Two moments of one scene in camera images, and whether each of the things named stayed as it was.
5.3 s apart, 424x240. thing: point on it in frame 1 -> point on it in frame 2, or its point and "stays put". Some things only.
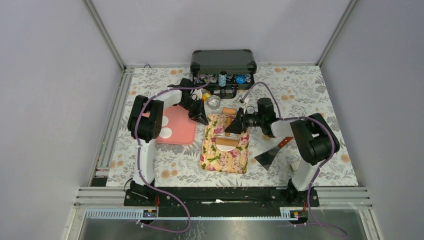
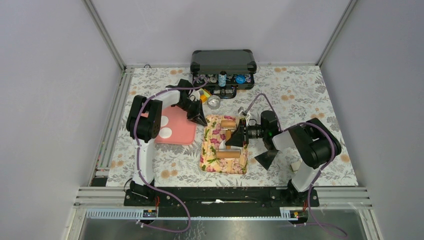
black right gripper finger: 237,126 -> 237,138
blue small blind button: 240,79 stays put
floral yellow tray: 214,160 stays put
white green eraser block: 295,165 stays put
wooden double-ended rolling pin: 227,140 -> 227,125
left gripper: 199,115 stays put
